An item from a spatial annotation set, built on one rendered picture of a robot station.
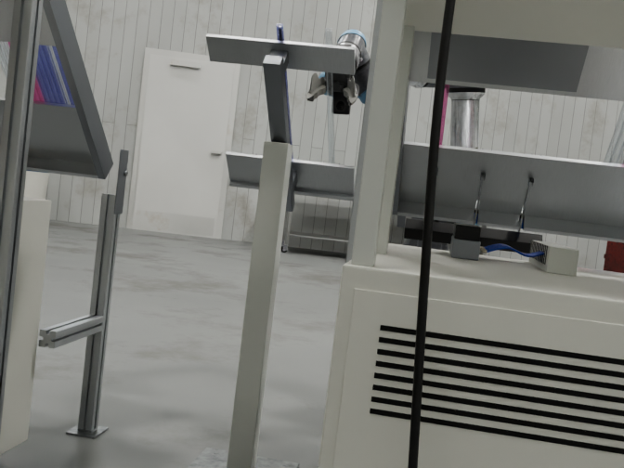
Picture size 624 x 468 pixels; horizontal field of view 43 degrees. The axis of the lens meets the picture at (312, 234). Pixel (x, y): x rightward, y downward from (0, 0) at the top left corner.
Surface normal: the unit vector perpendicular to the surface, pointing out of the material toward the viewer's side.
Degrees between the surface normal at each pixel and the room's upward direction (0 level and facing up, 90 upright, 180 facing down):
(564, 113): 90
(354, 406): 90
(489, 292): 90
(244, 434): 90
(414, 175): 136
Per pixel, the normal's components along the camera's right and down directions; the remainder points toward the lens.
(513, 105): 0.08, 0.07
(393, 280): -0.16, 0.04
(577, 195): -0.19, 0.74
